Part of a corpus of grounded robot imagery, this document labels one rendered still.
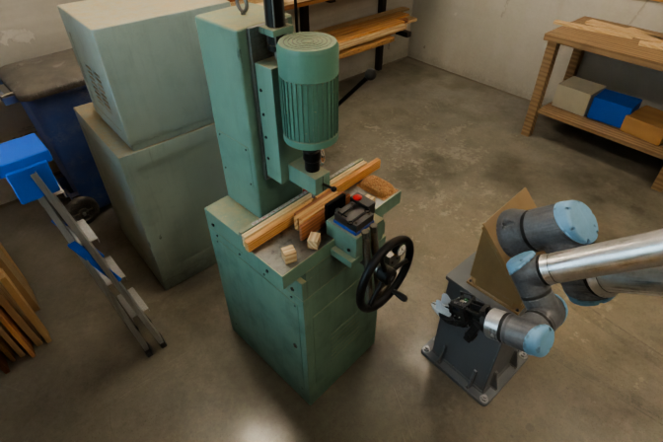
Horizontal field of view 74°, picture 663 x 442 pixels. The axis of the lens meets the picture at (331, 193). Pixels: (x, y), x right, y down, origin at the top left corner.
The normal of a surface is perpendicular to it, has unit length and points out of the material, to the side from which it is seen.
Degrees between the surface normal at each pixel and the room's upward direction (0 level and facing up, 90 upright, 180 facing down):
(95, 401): 0
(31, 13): 90
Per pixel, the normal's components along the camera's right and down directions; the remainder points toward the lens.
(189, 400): -0.01, -0.79
